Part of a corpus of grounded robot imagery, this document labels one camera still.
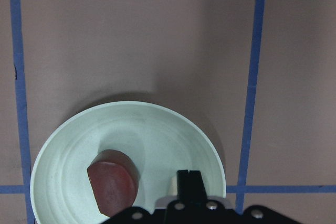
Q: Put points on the light green plate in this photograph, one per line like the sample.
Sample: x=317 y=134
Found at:
x=158 y=140

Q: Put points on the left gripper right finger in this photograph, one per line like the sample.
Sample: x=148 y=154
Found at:
x=197 y=192

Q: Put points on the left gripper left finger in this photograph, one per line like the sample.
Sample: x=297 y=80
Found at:
x=182 y=185

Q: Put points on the brown steamed bun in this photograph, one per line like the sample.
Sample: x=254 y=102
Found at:
x=114 y=180

